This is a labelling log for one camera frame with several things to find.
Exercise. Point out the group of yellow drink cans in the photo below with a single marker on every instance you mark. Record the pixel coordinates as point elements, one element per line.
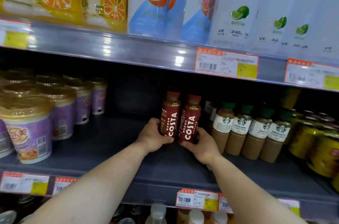
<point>317,147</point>

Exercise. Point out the person's left hand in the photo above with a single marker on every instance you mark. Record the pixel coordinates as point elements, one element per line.
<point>151,137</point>

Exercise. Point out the red coffee bottle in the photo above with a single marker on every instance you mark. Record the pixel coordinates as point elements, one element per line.
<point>189,123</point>
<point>170,115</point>

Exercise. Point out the green-capped latte bottle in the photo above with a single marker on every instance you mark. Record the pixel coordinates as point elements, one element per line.
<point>275,141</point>
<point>238,131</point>
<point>222,125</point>
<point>255,136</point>

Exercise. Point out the white-capped pale drink bottle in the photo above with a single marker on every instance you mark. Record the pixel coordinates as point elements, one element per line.
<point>156,214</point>

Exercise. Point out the dark grey shelf board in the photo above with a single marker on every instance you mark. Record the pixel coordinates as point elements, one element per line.
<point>164,168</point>

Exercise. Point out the person's right forearm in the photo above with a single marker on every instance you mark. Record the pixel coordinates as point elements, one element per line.
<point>246,194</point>

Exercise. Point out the person's left thumb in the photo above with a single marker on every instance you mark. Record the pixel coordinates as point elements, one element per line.
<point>166,140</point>

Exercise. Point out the person's left forearm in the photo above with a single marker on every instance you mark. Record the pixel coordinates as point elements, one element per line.
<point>100,186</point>

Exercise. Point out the orange-edged price tag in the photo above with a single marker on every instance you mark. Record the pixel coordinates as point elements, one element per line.
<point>226,63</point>
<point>291,206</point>
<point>224,204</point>
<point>14,34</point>
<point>311,74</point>
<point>62,185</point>
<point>23,183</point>
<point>197,200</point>

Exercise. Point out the lime drink bottle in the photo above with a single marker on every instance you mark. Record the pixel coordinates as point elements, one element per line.
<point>327,19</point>
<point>233,19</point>
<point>299,27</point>
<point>272,19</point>

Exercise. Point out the grey metal shelf board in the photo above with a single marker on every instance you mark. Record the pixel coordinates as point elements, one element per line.
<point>132,48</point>

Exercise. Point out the person's right thumb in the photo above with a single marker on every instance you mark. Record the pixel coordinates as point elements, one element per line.
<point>188,145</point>

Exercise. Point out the grapefruit drink bottle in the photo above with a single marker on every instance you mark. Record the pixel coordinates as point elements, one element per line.
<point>148,6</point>
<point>198,14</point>
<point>177,14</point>

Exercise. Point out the white-capped brown drink bottle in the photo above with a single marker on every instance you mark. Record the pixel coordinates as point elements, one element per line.
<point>219,218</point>
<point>196,217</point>

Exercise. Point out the person's right hand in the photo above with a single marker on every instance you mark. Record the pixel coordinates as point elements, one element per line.
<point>205,151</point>

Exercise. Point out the group of purple milk-tea cups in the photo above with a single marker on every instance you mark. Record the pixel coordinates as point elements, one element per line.
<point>34,125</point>

